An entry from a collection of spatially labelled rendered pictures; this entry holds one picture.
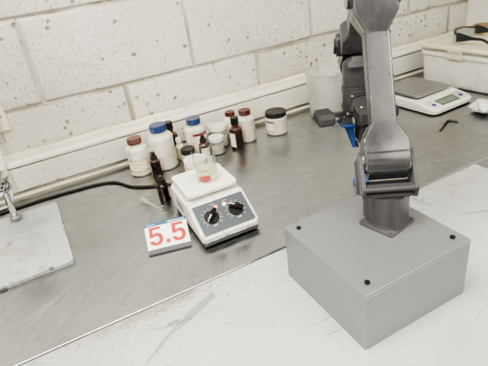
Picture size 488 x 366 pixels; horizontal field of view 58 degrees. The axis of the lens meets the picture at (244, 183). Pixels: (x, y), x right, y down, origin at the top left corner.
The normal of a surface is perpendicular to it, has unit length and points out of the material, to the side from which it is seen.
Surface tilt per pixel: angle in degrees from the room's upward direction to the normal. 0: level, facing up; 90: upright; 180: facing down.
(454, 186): 0
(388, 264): 1
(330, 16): 90
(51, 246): 0
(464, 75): 93
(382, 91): 62
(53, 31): 90
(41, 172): 90
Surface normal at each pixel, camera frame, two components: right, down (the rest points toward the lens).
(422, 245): -0.14, -0.87
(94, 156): 0.47, 0.37
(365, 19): -0.12, 0.18
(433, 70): -0.83, 0.40
